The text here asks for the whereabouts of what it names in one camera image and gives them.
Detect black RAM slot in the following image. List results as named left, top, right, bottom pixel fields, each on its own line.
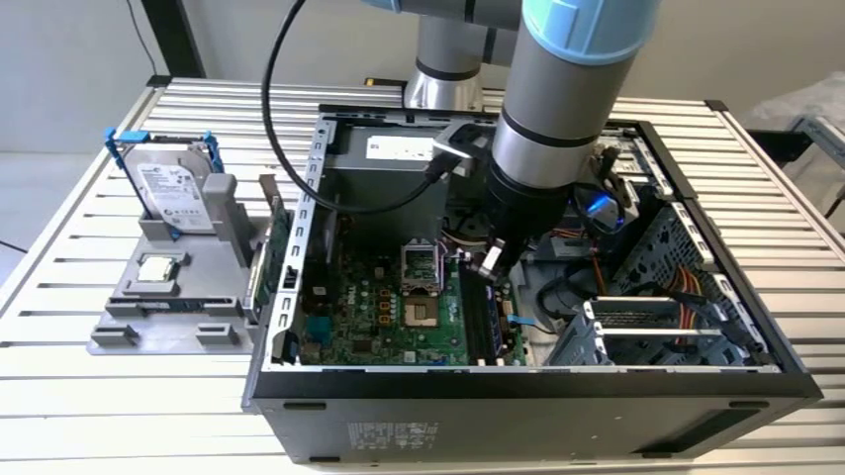
left=468, top=269, right=490, bottom=368
left=477, top=281, right=500, bottom=368
left=460, top=251, right=481, bottom=368

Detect black wrist connector plug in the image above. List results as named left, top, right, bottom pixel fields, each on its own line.
left=592, top=145, right=622, bottom=189

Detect grey power supply unit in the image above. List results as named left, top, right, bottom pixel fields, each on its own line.
left=322, top=126, right=494, bottom=248

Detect CPU socket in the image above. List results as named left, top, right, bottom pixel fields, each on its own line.
left=403, top=295, right=442, bottom=331

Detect grey perforated disk bay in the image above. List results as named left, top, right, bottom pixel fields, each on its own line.
left=545, top=295, right=734, bottom=368

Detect black case fan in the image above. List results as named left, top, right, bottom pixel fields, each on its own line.
left=314, top=195, right=349, bottom=298

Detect green motherboard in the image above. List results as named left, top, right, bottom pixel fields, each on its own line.
left=301, top=246, right=534, bottom=370

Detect green graphics card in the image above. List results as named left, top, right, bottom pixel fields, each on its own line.
left=247, top=165, right=297, bottom=311

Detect black and grey PC case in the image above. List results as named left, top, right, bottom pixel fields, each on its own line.
left=241, top=103, right=827, bottom=466

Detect grey parts rack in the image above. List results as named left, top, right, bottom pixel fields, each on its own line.
left=87, top=172, right=279, bottom=356

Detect clear plastic bag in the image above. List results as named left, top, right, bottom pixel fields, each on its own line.
left=756, top=68, right=845, bottom=130

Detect silver hard disk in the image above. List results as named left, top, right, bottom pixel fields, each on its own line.
left=122, top=142, right=219, bottom=234

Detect silver CPU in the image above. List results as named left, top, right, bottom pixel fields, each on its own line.
left=134, top=255, right=179, bottom=283

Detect blue disk carrier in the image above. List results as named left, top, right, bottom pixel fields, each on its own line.
left=103, top=126, right=230, bottom=243

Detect black camera cable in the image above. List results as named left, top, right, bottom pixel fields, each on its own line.
left=261, top=0, right=457, bottom=215

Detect black data cables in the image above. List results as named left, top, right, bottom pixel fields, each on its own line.
left=536, top=261, right=596, bottom=328

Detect metal socket cover frame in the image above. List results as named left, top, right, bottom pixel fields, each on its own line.
left=401, top=238, right=442, bottom=294

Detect orange yellow power wires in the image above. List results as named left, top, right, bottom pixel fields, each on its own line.
left=664, top=264, right=712, bottom=347

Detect black frame post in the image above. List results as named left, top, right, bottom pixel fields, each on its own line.
left=142, top=0, right=207, bottom=79

